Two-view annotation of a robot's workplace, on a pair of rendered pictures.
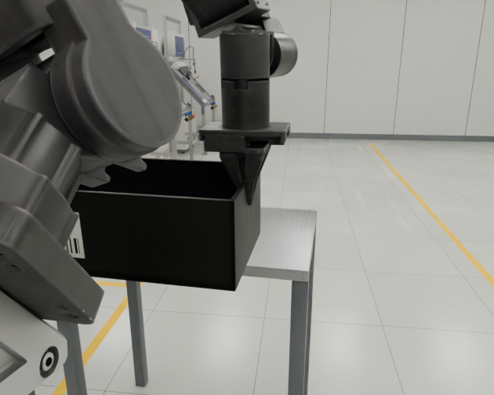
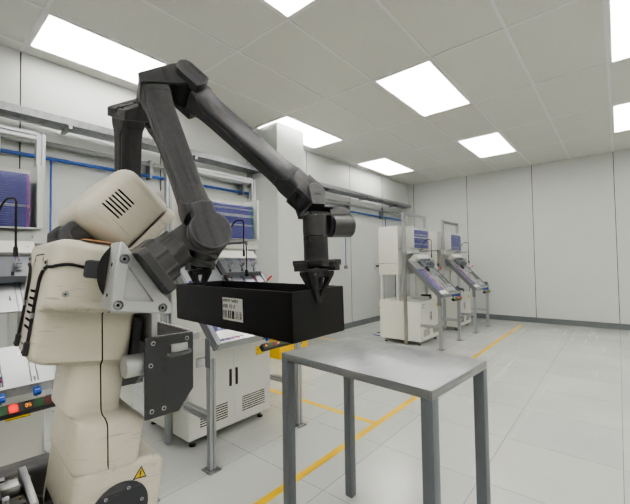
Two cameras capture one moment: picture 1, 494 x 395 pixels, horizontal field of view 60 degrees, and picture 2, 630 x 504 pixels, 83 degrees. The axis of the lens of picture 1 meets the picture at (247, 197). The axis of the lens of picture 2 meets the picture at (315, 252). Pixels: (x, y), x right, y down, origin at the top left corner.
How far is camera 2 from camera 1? 50 cm
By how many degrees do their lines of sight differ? 38
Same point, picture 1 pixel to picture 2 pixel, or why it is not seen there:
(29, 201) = (159, 253)
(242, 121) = (308, 256)
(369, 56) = not seen: outside the picture
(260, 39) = (315, 217)
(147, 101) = (213, 233)
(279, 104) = (560, 292)
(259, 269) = (397, 384)
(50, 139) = (176, 241)
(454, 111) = not seen: outside the picture
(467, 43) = not seen: outside the picture
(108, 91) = (196, 229)
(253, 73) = (312, 232)
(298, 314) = (426, 429)
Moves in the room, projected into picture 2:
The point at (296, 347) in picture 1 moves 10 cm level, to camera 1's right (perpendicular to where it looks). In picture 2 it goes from (427, 461) to (462, 472)
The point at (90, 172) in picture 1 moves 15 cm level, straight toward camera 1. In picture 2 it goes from (205, 260) to (155, 260)
